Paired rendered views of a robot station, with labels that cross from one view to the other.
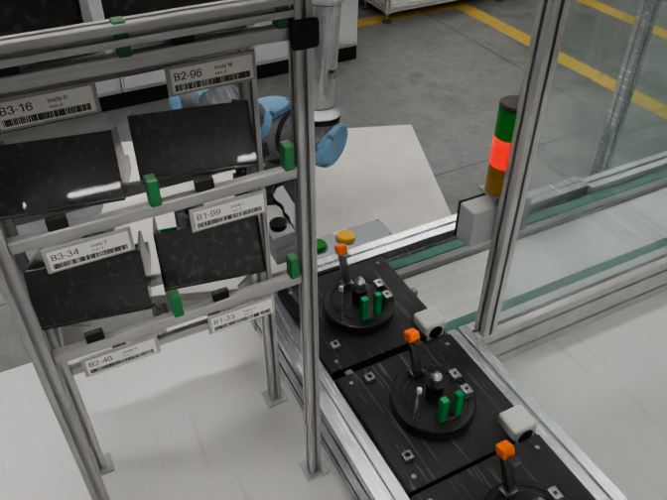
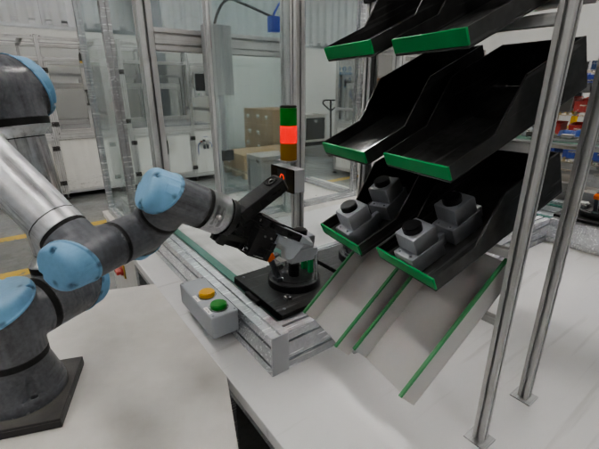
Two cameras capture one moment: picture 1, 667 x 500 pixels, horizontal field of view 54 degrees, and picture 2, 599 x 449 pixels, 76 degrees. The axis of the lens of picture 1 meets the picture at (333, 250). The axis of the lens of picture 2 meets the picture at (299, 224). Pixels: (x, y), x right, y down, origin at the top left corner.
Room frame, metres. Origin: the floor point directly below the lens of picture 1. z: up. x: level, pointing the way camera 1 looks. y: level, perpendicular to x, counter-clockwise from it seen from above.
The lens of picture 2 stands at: (1.05, 0.87, 1.46)
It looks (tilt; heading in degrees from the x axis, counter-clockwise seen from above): 20 degrees down; 261
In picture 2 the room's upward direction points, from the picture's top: straight up
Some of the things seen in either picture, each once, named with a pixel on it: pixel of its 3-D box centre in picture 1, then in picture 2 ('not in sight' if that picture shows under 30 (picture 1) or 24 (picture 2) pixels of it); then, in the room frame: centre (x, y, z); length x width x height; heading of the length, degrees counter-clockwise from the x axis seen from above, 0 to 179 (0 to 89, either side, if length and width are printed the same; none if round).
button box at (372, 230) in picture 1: (345, 248); (208, 305); (1.14, -0.03, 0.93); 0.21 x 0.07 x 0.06; 117
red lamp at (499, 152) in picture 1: (507, 149); (288, 134); (0.89, -0.27, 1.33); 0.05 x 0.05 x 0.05
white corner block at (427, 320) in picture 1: (429, 324); not in sight; (0.87, -0.18, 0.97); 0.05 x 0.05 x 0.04; 27
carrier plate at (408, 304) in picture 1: (358, 312); (293, 283); (0.91, -0.05, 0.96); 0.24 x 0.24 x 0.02; 27
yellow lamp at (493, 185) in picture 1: (502, 177); (288, 151); (0.89, -0.27, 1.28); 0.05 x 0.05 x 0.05
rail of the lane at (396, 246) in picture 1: (431, 246); (201, 276); (1.17, -0.22, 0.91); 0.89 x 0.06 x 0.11; 117
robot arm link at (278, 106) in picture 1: (271, 125); (8, 319); (1.50, 0.16, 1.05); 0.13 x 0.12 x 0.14; 59
